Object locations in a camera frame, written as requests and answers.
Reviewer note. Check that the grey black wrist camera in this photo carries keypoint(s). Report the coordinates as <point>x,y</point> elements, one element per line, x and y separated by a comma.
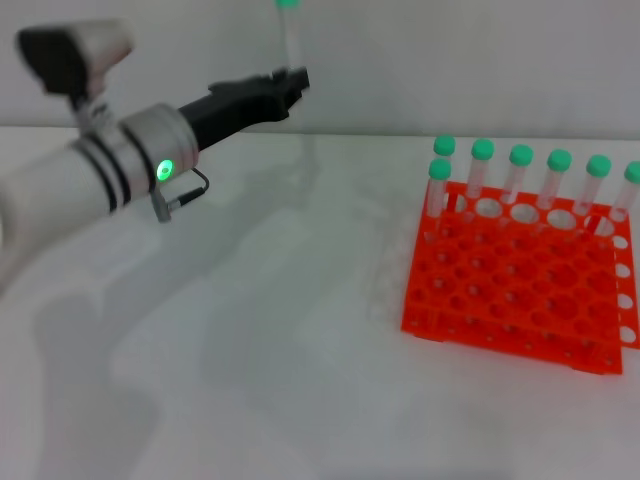
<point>75,50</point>

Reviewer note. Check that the orange test tube rack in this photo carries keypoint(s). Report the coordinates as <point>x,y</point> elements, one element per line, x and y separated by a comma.
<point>515,295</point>

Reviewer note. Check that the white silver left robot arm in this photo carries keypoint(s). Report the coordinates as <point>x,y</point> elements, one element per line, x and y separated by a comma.
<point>60,185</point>

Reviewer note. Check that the clear test tube green cap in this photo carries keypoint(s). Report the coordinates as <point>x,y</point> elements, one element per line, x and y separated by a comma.
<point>559,160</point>
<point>444,145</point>
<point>291,35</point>
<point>632,172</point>
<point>598,165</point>
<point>521,154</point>
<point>482,148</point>
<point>440,168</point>

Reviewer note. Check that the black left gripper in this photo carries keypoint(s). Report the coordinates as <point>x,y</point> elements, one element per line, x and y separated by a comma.
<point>235,105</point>

